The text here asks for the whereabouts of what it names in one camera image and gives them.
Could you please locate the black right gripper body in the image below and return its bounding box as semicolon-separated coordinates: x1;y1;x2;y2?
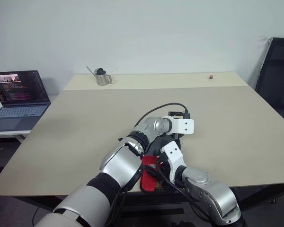
156;153;172;185

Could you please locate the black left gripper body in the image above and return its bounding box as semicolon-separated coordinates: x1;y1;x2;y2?
166;133;184;143

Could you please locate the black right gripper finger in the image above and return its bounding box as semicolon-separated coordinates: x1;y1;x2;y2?
145;166;158;178

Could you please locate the black table crossbar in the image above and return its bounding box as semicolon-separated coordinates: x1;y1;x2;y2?
121;208;184;215

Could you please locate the silver metal watering can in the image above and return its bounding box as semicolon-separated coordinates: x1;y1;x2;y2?
86;66;114;86

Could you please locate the black office chair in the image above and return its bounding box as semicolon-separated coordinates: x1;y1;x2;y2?
254;37;284;128

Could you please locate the white side table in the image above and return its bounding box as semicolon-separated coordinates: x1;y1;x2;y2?
0;94;60;143

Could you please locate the open grey laptop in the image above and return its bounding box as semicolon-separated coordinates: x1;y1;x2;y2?
0;70;52;132

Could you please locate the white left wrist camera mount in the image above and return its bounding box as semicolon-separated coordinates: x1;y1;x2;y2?
162;115;195;136

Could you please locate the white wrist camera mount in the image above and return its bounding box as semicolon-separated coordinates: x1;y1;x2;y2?
160;140;187;183
162;115;195;136

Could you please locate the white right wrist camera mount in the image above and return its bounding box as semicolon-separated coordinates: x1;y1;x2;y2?
160;140;187;183

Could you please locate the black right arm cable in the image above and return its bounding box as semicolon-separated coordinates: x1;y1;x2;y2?
155;160;215;224

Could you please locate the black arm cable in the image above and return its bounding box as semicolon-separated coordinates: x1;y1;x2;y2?
155;160;215;224
134;102;191;126

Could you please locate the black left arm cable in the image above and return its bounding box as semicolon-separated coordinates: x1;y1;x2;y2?
134;102;191;126

